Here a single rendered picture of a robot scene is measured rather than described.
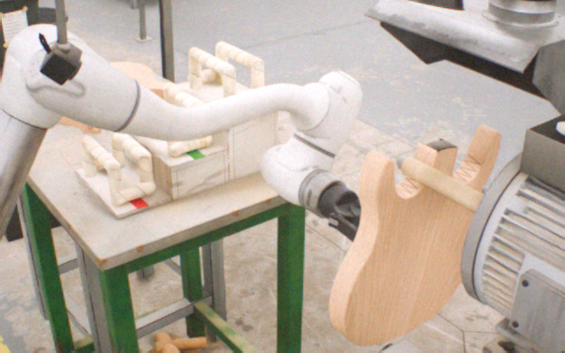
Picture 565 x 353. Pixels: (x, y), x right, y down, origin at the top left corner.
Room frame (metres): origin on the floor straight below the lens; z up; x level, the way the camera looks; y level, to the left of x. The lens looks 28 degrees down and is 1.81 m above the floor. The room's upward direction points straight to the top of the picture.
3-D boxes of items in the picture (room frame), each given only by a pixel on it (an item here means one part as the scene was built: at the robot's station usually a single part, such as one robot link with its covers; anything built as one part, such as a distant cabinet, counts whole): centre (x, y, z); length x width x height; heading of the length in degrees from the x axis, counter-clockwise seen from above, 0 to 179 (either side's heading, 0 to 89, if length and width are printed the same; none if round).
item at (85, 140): (1.52, 0.42, 1.04); 0.20 x 0.03 x 0.03; 36
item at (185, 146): (1.56, 0.20, 1.04); 0.11 x 0.03 x 0.03; 127
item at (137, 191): (1.47, 0.33, 0.96); 0.11 x 0.03 x 0.03; 127
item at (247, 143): (1.73, 0.13, 1.02); 0.27 x 0.15 x 0.17; 37
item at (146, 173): (1.50, 0.31, 0.99); 0.03 x 0.03 x 0.09
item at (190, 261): (2.02, 0.29, 0.45); 0.05 x 0.05 x 0.90; 37
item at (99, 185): (1.55, 0.38, 0.94); 0.27 x 0.15 x 0.01; 37
